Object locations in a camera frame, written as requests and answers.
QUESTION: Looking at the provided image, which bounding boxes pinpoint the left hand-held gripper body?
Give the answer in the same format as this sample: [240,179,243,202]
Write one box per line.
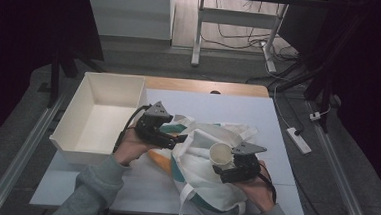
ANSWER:
[133,99,177,150]

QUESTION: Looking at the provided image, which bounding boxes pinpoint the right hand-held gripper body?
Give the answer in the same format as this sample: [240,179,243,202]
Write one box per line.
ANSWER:
[226,140,268,187]

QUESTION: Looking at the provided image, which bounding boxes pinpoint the white paper cup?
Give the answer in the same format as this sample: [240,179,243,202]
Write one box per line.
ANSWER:
[208,142,239,169]

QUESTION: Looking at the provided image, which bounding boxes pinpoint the white patterned tote bag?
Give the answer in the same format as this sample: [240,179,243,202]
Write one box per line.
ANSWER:
[143,112,262,215]

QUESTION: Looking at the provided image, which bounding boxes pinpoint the white plastic storage box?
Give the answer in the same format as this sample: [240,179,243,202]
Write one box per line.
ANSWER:
[47,69,150,170]

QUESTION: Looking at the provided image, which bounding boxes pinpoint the person's right hand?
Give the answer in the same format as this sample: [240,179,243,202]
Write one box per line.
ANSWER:
[233,158,278,215]

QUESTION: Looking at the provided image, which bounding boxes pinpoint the person's left hand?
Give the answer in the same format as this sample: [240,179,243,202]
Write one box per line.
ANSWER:
[112,126,160,170]

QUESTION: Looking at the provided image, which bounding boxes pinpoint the white power strip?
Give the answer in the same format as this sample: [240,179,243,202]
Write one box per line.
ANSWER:
[284,126,313,156]

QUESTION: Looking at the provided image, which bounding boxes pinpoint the black stand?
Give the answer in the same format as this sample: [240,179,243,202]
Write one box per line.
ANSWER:
[271,12,362,136]
[46,45,108,112]

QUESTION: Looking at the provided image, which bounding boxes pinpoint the white cabinet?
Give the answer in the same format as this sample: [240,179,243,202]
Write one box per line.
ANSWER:
[83,0,176,41]

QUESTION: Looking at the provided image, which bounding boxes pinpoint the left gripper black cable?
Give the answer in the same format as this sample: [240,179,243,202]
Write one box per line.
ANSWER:
[113,102,153,156]

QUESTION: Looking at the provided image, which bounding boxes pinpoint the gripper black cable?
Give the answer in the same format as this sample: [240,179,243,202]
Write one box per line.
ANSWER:
[256,163,280,205]
[113,102,153,156]

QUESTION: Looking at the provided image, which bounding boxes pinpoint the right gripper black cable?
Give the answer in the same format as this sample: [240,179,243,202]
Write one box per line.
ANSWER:
[256,163,280,205]

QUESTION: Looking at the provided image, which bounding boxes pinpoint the aluminium rail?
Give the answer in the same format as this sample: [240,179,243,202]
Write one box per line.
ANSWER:
[0,87,68,215]
[300,101,381,215]

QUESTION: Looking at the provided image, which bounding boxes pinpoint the black floor cables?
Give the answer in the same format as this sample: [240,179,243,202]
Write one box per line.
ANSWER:
[200,0,303,62]

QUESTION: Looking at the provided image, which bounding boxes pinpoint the white desk frame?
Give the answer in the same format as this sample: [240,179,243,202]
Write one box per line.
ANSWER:
[80,0,329,77]

